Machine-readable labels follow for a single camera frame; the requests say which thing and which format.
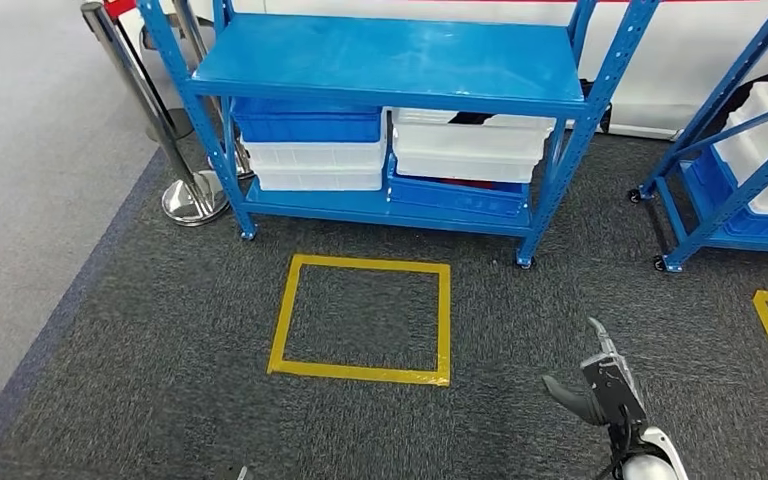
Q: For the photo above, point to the grey belt stanchion post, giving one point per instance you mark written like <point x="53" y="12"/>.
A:
<point x="192" y="33"/>

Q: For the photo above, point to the blue metal shelf rack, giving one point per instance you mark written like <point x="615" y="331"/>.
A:
<point x="722" y="218"/>
<point x="390" y="60"/>

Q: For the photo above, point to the red barrier belt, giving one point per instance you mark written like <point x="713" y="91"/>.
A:
<point x="119" y="8"/>

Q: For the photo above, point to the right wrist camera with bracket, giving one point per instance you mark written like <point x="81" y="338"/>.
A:
<point x="612" y="387"/>

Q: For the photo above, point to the chrome base stanchion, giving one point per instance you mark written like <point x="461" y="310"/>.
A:
<point x="185" y="199"/>

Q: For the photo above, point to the black belt stanchion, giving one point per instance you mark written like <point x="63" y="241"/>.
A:
<point x="172" y="126"/>

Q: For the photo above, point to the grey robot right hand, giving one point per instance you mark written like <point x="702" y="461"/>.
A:
<point x="569" y="397"/>

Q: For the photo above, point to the black part in bin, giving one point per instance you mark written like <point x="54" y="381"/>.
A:
<point x="467" y="119"/>

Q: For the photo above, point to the white car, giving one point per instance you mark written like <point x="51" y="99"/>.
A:
<point x="675" y="60"/>

